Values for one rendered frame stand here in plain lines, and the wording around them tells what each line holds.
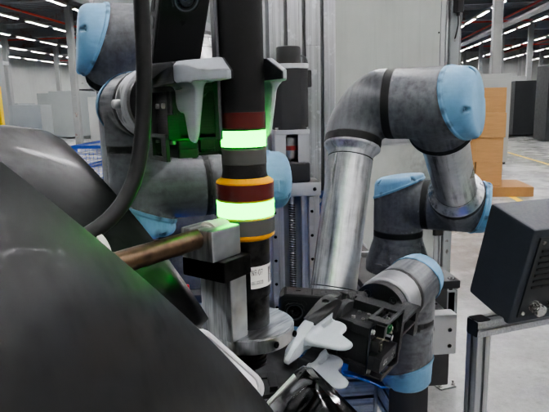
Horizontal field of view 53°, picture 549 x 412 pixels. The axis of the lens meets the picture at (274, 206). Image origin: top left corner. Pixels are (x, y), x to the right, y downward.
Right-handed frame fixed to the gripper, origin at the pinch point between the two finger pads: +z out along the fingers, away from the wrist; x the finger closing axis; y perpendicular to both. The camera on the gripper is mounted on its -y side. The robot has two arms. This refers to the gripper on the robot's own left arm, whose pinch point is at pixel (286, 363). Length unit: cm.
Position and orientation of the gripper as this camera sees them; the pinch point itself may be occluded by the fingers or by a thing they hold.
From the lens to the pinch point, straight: 58.8
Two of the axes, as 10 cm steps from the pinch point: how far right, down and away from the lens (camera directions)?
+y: 8.3, 1.9, -5.3
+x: -0.6, 9.7, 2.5
